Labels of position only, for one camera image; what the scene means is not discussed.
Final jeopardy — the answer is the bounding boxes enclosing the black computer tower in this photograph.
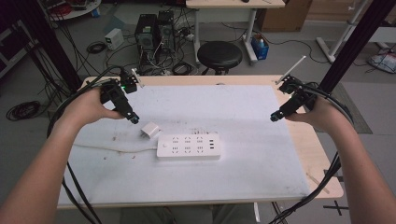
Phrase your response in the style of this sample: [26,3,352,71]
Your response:
[134,13,161,69]
[157,9,177,54]

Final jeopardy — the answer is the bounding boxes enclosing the white power strip cable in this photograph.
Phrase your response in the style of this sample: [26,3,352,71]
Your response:
[73,143,159,154]

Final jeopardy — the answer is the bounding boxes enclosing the wooden table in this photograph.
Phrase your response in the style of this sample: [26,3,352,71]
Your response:
[56,74,345,210]

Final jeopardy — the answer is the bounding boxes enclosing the coiled dark red cable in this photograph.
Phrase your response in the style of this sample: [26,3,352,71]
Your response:
[6,100,42,122]

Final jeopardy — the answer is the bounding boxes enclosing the black round stool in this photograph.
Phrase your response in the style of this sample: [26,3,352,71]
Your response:
[196,40,244,76]

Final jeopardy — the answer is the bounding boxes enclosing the coiled black cable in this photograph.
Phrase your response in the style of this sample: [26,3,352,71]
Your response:
[86,40,107,55]
[171,61,193,76]

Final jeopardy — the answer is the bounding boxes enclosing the person's left hand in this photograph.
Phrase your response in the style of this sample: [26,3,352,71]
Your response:
[60,87,126,133]

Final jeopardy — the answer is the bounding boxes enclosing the white table mat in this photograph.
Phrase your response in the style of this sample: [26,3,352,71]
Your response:
[57,84,312,207]

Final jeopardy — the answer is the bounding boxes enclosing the black metal frame post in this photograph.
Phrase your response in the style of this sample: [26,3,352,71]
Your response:
[12,0,84,93]
[318,0,396,94]

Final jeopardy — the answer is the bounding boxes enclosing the person's right hand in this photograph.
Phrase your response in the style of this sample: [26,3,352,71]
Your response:
[284,95,347,133]

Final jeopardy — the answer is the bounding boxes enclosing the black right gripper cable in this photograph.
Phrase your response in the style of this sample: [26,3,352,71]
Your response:
[268,81,355,224]

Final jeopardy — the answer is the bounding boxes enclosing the white power supply box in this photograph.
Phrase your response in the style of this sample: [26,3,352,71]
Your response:
[104,27,125,51]

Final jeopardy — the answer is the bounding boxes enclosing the blue box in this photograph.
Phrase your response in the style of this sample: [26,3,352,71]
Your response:
[250,33,270,62]

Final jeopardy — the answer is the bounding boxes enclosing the person's grey pants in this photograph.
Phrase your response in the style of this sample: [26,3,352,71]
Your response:
[119,203,260,224]

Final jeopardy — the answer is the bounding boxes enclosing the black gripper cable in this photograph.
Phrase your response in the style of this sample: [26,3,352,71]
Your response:
[268,81,355,224]
[46,64,125,224]

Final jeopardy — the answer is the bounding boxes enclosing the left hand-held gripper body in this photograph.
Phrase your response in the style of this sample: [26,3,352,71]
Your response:
[99,67,145,118]

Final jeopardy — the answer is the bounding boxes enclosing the white desk leg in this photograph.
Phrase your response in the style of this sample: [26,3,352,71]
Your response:
[315,0,370,64]

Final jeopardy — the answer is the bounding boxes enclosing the white power strip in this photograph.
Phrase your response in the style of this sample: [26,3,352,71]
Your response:
[155,133,222,161]

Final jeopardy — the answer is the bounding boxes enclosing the white-legged wooden desk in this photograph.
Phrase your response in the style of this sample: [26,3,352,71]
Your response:
[185,0,287,65]

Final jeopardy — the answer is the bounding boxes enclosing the cardboard box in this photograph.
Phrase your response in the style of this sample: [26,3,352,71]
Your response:
[256,0,314,33]

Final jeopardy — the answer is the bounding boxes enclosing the round white table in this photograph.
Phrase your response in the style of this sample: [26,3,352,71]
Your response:
[38,0,103,22]

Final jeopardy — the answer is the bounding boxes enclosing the white charger plug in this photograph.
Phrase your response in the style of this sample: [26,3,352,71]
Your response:
[140,121,162,140]

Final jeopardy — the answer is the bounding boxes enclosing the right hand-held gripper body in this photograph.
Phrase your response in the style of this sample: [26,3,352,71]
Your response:
[275,55,318,115]

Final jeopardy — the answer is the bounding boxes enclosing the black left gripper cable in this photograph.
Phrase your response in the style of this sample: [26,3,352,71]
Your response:
[46,64,125,224]

